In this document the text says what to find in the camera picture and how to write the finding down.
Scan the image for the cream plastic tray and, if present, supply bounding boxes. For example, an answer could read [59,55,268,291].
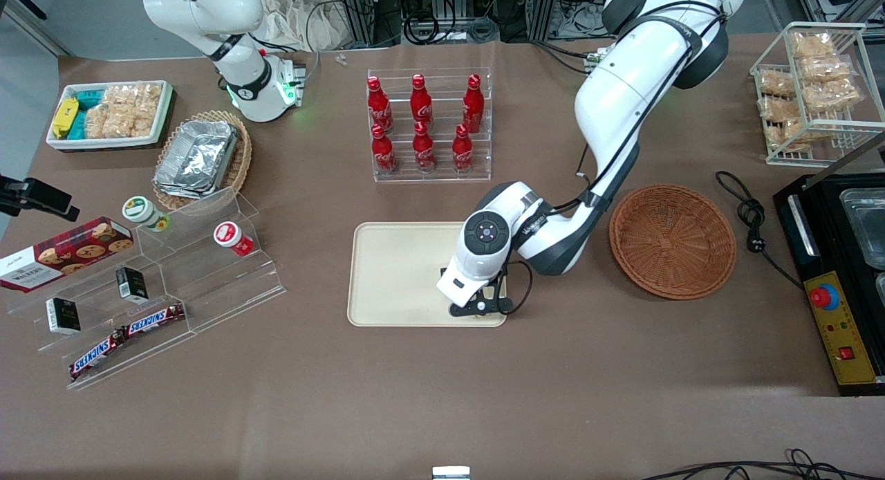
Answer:
[347,221,507,327]

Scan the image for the empty brown wicker basket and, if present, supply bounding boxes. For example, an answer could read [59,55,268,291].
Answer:
[609,184,738,301]

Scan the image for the wicker basket holding foil packs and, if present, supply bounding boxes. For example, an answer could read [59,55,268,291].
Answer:
[152,110,253,212]

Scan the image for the Walkers red cookie box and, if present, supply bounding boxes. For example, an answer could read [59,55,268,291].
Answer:
[0,216,134,293]

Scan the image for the yellow snack pack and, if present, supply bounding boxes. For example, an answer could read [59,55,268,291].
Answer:
[52,98,79,139]

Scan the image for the white plastic snack bin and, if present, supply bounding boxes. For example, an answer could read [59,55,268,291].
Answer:
[46,80,175,152]

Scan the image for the green lidded yogurt cup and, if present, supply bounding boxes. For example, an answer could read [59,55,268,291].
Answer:
[122,196,171,233]

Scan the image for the clear acrylic bottle rack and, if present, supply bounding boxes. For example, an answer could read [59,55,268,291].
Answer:
[366,67,493,183]

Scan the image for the small black carton box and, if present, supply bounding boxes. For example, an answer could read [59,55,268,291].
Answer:
[115,266,149,304]
[46,297,82,336]

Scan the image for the silver foil pack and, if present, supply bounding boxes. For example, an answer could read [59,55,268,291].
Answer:
[165,120,240,190]
[153,163,216,199]

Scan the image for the red Coca-Cola bottle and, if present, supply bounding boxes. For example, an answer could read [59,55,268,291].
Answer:
[366,75,394,134]
[451,124,475,174]
[413,122,437,174]
[371,124,399,176]
[462,74,485,134]
[410,74,434,128]

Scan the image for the Snickers chocolate bar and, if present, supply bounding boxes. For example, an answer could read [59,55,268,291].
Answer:
[69,331,129,382]
[123,303,186,339]

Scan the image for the clear acrylic stepped shelf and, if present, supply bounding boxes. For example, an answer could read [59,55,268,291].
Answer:
[7,186,288,392]

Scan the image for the red lidded yogurt cup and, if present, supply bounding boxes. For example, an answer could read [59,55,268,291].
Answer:
[213,221,255,258]

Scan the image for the beige crumpled cloth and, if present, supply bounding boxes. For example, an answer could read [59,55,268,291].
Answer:
[259,0,360,52]

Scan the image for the black heating appliance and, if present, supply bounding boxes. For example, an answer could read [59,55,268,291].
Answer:
[773,133,885,398]

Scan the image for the steel appliance pan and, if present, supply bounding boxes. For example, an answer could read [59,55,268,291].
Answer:
[839,188,885,270]

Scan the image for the black coiled cable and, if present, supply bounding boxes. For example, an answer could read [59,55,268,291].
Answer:
[403,0,461,46]

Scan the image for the black power cable with plug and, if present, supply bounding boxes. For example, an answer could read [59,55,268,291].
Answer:
[716,170,806,290]

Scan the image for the aluminium frame post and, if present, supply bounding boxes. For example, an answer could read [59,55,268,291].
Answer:
[340,0,378,47]
[529,0,558,42]

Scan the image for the black floor cables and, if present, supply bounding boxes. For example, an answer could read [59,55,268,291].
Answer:
[643,449,885,480]

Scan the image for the white wire basket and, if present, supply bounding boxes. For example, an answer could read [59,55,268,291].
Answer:
[750,21,885,168]

